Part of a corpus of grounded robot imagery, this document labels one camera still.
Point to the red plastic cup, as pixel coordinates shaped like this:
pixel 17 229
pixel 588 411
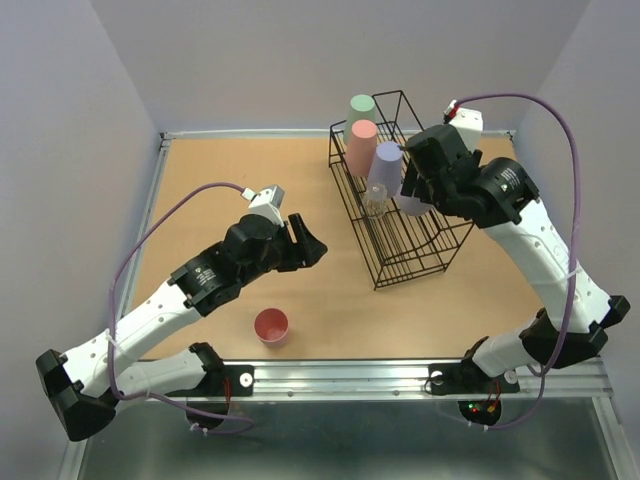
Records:
pixel 271 326

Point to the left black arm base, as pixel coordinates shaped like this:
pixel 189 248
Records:
pixel 233 380

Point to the clear plastic cup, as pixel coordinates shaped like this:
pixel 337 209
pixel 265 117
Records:
pixel 374 200

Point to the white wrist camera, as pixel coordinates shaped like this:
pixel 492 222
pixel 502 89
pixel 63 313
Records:
pixel 469 123
pixel 266 203

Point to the salmon pink plastic cup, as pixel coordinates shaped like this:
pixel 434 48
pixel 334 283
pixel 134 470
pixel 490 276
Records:
pixel 361 147

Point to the mint green plastic cup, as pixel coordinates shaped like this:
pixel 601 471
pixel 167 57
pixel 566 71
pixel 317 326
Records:
pixel 361 107

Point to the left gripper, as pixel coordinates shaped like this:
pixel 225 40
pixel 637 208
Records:
pixel 304 253

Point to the large lavender plastic cup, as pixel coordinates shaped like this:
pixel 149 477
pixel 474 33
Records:
pixel 386 168

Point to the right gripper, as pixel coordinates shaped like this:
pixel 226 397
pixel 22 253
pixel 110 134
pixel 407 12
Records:
pixel 414 185

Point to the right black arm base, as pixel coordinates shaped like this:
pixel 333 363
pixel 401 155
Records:
pixel 460 378

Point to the small lavender plastic cup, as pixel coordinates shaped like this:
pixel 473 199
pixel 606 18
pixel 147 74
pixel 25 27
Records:
pixel 412 206

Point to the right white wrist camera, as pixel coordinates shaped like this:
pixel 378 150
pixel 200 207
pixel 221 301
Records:
pixel 469 123

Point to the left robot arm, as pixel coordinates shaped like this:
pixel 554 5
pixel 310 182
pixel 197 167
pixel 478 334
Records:
pixel 87 385

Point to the black wire dish rack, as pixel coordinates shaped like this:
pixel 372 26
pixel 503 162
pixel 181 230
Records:
pixel 396 247

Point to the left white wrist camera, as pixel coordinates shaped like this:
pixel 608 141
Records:
pixel 266 203

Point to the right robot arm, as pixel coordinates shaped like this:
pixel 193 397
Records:
pixel 502 200

